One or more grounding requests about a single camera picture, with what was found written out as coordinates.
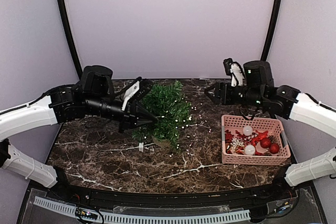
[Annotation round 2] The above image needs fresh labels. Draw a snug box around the white light battery box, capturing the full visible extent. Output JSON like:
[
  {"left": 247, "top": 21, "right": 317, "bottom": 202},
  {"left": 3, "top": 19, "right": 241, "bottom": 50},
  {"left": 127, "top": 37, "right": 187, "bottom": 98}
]
[{"left": 139, "top": 143, "right": 144, "bottom": 152}]

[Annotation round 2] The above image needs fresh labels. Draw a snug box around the fairy light string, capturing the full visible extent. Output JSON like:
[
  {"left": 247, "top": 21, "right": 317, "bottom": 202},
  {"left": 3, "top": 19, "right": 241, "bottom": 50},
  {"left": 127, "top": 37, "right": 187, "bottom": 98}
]
[{"left": 141, "top": 97, "right": 213, "bottom": 158}]

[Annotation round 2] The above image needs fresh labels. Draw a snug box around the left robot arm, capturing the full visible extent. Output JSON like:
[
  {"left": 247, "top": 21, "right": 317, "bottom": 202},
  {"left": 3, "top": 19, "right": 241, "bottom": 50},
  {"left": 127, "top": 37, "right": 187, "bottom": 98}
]
[{"left": 1, "top": 65, "right": 157, "bottom": 201}]

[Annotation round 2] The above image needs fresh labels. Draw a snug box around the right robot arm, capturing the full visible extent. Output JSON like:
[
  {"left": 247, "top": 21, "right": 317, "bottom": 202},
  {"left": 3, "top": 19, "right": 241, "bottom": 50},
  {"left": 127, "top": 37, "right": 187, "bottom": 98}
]
[{"left": 204, "top": 58, "right": 335, "bottom": 200}]

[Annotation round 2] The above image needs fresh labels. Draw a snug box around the small green christmas tree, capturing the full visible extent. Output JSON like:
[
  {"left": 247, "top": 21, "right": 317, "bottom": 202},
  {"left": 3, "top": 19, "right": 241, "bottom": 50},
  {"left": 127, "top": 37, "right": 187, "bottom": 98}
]
[{"left": 132, "top": 81, "right": 192, "bottom": 151}]

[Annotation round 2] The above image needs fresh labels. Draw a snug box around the white ball ornament upper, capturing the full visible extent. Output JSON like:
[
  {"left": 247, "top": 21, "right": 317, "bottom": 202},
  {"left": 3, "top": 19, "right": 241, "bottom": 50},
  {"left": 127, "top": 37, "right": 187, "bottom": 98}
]
[{"left": 243, "top": 125, "right": 253, "bottom": 136}]

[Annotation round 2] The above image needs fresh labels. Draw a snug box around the white ball ornament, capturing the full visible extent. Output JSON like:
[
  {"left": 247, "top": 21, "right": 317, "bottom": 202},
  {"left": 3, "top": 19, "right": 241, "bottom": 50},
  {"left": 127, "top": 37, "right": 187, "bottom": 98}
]
[
  {"left": 243, "top": 125, "right": 253, "bottom": 136},
  {"left": 244, "top": 144, "right": 256, "bottom": 156}
]

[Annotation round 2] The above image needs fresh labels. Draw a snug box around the white snowflake ornament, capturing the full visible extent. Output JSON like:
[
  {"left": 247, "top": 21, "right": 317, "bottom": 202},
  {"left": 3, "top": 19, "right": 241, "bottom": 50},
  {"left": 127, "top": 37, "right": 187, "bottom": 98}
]
[{"left": 230, "top": 137, "right": 245, "bottom": 148}]

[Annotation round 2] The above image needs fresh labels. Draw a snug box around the red bow ornament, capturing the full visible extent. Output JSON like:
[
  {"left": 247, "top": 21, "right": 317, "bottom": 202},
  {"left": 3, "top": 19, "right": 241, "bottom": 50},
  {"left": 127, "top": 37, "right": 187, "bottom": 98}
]
[{"left": 250, "top": 131, "right": 268, "bottom": 142}]

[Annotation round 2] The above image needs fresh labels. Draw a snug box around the pink plastic basket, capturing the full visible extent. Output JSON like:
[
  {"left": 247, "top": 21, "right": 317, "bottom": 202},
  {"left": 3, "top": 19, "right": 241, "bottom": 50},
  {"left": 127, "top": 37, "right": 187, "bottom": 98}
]
[{"left": 222, "top": 115, "right": 291, "bottom": 166}]

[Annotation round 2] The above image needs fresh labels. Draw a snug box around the white ball ornament lower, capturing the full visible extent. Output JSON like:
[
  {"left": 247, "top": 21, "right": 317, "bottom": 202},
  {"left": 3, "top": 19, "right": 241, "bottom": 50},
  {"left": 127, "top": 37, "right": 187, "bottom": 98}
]
[{"left": 244, "top": 144, "right": 256, "bottom": 156}]

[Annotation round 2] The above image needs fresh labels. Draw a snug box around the red glitter ball left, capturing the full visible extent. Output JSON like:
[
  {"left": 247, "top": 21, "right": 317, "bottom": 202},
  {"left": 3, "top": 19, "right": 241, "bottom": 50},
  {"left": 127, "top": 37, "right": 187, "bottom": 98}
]
[{"left": 260, "top": 137, "right": 271, "bottom": 149}]

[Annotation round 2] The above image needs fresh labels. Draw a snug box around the red glitter ball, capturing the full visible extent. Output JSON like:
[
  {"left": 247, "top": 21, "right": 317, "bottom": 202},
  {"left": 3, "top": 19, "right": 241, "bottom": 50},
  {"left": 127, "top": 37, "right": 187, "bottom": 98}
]
[
  {"left": 269, "top": 143, "right": 280, "bottom": 154},
  {"left": 260, "top": 137, "right": 271, "bottom": 149}
]

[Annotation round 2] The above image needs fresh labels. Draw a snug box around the red glitter ball right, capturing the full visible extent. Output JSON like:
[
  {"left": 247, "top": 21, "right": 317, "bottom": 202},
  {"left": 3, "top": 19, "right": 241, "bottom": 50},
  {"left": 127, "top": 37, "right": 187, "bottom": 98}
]
[{"left": 269, "top": 143, "right": 280, "bottom": 154}]

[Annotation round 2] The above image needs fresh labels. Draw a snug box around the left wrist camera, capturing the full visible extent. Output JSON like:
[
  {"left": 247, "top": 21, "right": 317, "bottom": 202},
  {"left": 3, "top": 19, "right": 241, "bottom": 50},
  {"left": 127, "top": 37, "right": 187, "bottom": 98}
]
[{"left": 121, "top": 77, "right": 153, "bottom": 111}]

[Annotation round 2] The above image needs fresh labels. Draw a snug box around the black front table rail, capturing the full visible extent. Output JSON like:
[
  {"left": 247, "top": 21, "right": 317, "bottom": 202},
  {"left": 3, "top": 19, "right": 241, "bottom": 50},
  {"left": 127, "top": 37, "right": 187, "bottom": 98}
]
[{"left": 47, "top": 162, "right": 299, "bottom": 208}]

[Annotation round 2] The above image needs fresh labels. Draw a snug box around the white slotted cable duct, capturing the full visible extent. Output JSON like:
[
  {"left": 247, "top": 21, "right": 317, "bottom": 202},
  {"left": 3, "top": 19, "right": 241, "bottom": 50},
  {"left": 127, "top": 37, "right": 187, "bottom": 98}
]
[{"left": 33, "top": 196, "right": 251, "bottom": 223}]

